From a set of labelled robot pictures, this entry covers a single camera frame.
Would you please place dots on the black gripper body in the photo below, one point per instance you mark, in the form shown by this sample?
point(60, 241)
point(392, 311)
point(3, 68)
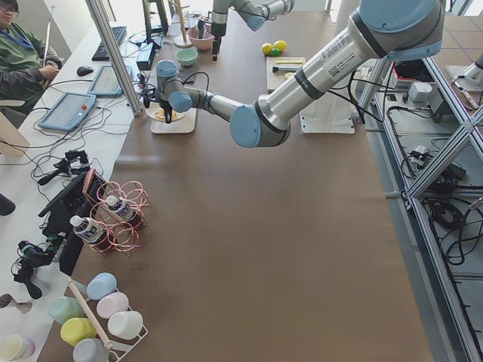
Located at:
point(216, 35)
point(164, 105)

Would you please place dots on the white round plate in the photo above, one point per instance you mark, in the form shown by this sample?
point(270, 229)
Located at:
point(176, 116)

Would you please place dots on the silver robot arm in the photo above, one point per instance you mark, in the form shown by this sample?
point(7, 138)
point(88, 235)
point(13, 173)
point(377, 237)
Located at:
point(253, 15)
point(396, 30)

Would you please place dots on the glazed yellow donut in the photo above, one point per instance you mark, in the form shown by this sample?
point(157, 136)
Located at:
point(160, 115)

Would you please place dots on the cream rabbit tray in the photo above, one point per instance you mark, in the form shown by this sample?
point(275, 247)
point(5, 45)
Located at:
point(184, 125)

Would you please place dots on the pink bowl with ice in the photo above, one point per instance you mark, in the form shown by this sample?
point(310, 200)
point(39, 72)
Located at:
point(204, 43)

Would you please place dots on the mint green bowl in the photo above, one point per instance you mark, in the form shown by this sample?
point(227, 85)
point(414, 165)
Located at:
point(187, 57)

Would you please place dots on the wooden mug tree stand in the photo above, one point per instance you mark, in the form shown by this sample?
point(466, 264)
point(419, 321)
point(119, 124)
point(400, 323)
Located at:
point(182, 40)

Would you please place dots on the grey folded cloth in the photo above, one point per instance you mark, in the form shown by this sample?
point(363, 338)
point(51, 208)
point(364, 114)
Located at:
point(187, 74)

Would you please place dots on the yellow lemon front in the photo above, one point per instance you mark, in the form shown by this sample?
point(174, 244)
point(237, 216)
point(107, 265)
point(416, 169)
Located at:
point(266, 48)

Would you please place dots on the yellow lemon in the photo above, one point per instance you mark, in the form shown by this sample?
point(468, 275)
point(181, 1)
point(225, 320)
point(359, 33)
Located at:
point(266, 48)
point(280, 45)

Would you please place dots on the green lime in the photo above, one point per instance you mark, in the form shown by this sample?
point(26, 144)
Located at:
point(275, 52)

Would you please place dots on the wooden cutting board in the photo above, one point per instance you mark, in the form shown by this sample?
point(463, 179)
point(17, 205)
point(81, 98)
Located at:
point(274, 80)

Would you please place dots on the yellow lemon rear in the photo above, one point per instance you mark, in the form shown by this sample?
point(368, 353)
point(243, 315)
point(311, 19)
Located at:
point(280, 45)

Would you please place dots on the blue teach pendant far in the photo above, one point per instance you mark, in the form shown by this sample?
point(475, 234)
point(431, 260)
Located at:
point(105, 83)

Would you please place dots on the blue teach pendant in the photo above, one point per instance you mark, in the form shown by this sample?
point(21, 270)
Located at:
point(68, 112)
point(105, 83)

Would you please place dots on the yellow plastic knife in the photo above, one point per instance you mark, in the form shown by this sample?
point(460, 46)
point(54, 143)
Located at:
point(289, 62)

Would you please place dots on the black computer mouse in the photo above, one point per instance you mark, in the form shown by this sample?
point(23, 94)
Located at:
point(84, 70)

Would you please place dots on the blue teach pendant near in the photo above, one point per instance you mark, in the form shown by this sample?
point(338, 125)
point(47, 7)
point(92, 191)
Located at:
point(68, 112)

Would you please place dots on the tea bottle in rack far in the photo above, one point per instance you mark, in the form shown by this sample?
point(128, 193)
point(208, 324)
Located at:
point(122, 210)

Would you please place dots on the tea bottle in rack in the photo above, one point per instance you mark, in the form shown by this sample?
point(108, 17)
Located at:
point(122, 210)
point(92, 232)

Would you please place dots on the tea bottle in rack near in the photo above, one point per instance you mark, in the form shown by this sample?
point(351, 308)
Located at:
point(92, 232)

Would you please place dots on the seated person green jacket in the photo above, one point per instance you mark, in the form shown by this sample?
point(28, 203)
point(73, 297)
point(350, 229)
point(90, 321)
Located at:
point(28, 65)

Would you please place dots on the light blue cup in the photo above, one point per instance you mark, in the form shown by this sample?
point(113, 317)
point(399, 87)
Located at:
point(101, 285)

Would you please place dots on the pink cup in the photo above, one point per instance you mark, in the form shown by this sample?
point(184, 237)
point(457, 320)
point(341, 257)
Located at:
point(112, 303)

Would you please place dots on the white cup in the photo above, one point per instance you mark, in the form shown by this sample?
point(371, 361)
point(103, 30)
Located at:
point(125, 324)

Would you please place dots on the mint cup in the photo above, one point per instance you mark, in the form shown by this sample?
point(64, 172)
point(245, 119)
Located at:
point(64, 308)

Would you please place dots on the white cup rack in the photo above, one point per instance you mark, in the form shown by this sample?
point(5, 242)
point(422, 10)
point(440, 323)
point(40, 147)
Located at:
point(118, 348)

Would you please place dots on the yellow cup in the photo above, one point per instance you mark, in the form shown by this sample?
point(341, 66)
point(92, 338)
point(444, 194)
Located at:
point(75, 330)

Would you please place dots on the grey cup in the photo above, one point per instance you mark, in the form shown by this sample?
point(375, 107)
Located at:
point(90, 350)

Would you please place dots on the knife with black handle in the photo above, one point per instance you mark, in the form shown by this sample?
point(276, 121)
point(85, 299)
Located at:
point(284, 69)

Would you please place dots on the copper wire bottle rack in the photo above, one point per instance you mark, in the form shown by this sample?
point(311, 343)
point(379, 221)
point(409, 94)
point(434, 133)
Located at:
point(122, 234)

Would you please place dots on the aluminium frame post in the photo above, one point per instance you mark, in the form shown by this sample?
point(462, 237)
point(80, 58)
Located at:
point(101, 21)

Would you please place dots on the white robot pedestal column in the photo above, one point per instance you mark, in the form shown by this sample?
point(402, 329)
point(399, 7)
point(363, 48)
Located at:
point(331, 113)

